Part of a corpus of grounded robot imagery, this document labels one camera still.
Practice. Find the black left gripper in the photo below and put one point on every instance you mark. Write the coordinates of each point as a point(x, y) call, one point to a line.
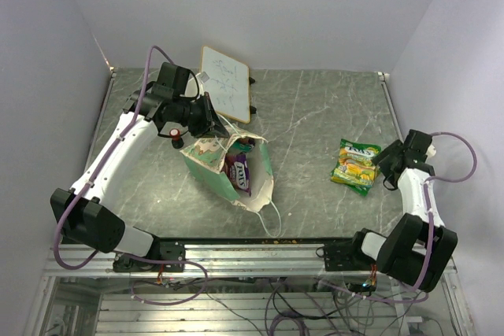
point(205, 126)

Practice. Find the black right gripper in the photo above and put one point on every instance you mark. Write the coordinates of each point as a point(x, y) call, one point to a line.
point(383, 159)

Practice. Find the green paper gift bag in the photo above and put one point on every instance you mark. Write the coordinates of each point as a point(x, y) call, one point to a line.
point(205, 160)

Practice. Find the yellow green Fox's candy bag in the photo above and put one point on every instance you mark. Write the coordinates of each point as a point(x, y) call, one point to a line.
point(354, 167)

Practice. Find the purple Fox's candy bag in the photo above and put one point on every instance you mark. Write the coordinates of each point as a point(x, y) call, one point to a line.
point(236, 169)

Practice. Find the green snack pouch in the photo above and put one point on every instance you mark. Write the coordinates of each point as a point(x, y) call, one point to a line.
point(242, 145)

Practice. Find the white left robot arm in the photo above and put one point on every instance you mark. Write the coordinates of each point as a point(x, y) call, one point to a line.
point(84, 213)

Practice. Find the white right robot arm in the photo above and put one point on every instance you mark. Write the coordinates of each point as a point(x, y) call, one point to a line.
point(420, 246)

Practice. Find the small yellow-framed whiteboard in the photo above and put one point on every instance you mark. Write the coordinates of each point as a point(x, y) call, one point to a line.
point(228, 85)

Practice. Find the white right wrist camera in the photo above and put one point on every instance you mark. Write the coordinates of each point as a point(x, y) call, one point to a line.
point(430, 151)

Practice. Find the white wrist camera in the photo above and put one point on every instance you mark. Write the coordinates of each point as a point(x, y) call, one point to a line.
point(430, 151)
point(203, 76)

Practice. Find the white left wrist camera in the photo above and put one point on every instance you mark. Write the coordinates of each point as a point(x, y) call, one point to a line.
point(203, 76)

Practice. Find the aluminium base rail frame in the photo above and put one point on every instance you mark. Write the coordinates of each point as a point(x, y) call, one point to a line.
point(237, 258)

